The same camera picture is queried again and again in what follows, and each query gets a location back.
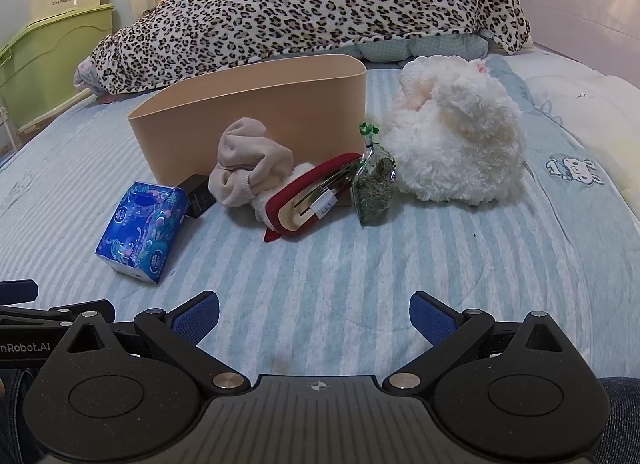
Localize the clear bag of dried herbs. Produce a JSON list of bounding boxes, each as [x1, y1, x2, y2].
[[352, 122, 396, 226]]

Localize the leopard print blanket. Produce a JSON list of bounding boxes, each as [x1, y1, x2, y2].
[[73, 0, 532, 96]]

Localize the teal quilted pillow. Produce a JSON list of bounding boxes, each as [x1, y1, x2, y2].
[[341, 34, 489, 64]]

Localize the white fluffy plush toy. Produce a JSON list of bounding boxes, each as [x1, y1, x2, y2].
[[380, 55, 526, 206]]

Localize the small black box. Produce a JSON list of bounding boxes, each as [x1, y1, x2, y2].
[[178, 174, 216, 218]]

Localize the blue tissue pack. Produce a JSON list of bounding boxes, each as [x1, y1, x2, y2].
[[94, 181, 189, 284]]

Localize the beige oval storage bin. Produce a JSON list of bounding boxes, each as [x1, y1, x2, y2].
[[129, 54, 367, 186]]

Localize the white pillow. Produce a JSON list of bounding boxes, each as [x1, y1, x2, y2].
[[504, 48, 639, 213]]

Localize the pink headboard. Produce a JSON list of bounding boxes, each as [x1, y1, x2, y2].
[[520, 0, 640, 85]]

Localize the striped blue bed sheet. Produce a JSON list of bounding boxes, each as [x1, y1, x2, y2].
[[1, 50, 639, 376]]

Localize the green plastic storage box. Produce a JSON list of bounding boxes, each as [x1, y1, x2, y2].
[[1, 4, 114, 129]]

